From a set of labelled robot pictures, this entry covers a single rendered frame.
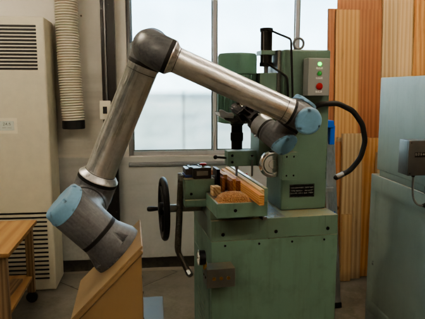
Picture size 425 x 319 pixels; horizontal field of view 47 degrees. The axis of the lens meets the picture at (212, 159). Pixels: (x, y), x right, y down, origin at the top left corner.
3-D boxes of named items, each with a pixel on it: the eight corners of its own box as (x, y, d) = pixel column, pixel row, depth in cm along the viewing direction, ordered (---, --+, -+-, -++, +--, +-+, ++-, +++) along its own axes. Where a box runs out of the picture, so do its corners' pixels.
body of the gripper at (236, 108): (241, 93, 190) (261, 109, 183) (248, 105, 197) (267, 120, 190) (227, 107, 190) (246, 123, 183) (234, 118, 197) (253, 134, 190)
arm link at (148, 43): (136, 22, 149) (331, 112, 159) (140, 22, 161) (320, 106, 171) (121, 57, 151) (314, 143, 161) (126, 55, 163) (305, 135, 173)
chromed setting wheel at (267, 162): (257, 177, 218) (257, 149, 217) (283, 176, 221) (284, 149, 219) (259, 178, 215) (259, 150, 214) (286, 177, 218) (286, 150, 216)
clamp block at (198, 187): (179, 193, 228) (179, 173, 227) (208, 192, 231) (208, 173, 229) (184, 200, 213) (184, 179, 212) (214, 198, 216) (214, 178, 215)
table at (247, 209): (173, 189, 250) (173, 178, 250) (231, 187, 257) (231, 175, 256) (193, 220, 192) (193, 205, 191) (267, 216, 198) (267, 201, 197)
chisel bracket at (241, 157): (224, 167, 230) (224, 149, 228) (253, 166, 232) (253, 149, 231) (227, 169, 222) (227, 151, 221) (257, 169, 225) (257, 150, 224)
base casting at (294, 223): (193, 216, 249) (193, 198, 248) (300, 210, 261) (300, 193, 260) (211, 242, 206) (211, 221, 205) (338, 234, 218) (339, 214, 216)
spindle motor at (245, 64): (214, 121, 231) (214, 54, 227) (250, 121, 235) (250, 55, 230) (222, 124, 214) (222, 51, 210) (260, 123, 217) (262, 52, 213)
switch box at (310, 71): (302, 95, 217) (303, 58, 215) (323, 95, 219) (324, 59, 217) (307, 95, 211) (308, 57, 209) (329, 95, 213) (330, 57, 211)
